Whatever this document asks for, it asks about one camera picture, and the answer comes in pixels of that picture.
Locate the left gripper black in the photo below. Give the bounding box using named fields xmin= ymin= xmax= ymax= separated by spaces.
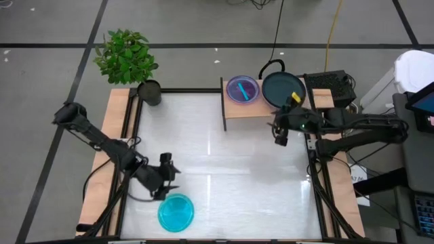
xmin=137 ymin=163 xmax=180 ymax=201

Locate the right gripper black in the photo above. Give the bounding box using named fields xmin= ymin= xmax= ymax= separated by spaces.
xmin=271 ymin=90 xmax=323 ymax=135

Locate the dark teal plate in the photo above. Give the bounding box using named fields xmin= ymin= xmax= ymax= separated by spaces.
xmin=261 ymin=71 xmax=307 ymax=109

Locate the translucent cyan plate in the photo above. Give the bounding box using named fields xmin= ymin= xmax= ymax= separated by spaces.
xmin=157 ymin=192 xmax=195 ymax=233
xmin=226 ymin=75 xmax=260 ymax=104

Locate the black computer box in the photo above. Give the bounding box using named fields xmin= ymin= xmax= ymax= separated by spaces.
xmin=303 ymin=69 xmax=357 ymax=109

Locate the white paper sheet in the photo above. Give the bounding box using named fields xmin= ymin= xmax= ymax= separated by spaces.
xmin=349 ymin=163 xmax=371 ymax=207

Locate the black plant pot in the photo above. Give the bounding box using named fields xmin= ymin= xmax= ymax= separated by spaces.
xmin=136 ymin=79 xmax=163 ymax=106

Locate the wooden side board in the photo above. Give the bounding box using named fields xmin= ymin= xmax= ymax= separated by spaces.
xmin=310 ymin=88 xmax=366 ymax=238
xmin=76 ymin=88 xmax=140 ymax=237

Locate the white plastic bin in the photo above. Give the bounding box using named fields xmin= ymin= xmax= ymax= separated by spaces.
xmin=393 ymin=49 xmax=434 ymax=95

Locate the tablet with blue screen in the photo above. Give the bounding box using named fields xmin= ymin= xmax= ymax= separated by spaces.
xmin=405 ymin=81 xmax=434 ymax=118

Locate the grey desk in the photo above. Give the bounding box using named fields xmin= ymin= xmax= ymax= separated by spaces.
xmin=392 ymin=91 xmax=434 ymax=244

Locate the green leafy plant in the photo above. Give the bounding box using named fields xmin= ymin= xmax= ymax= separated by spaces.
xmin=93 ymin=28 xmax=159 ymax=85

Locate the dark keyboard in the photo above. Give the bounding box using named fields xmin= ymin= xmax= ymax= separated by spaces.
xmin=412 ymin=195 xmax=434 ymax=238

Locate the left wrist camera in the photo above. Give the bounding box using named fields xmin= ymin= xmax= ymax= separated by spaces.
xmin=158 ymin=152 xmax=181 ymax=176

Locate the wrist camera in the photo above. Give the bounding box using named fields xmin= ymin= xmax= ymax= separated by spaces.
xmin=273 ymin=125 xmax=290 ymax=147
xmin=158 ymin=152 xmax=181 ymax=176

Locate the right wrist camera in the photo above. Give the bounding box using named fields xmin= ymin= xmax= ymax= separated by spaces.
xmin=273 ymin=125 xmax=290 ymax=147

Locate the black hanging cable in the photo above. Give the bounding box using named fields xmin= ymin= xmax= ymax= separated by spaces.
xmin=258 ymin=0 xmax=285 ymax=79

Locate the wooden shelf black frame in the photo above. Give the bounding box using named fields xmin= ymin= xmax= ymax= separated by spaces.
xmin=220 ymin=76 xmax=318 ymax=132

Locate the yellow hanging cable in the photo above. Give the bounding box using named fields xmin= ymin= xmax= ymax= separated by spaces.
xmin=323 ymin=0 xmax=344 ymax=73

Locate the black table frame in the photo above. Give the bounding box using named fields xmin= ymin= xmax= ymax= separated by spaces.
xmin=76 ymin=87 xmax=367 ymax=244

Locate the black floor cable bundle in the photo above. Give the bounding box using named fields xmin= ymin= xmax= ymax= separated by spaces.
xmin=226 ymin=0 xmax=272 ymax=10

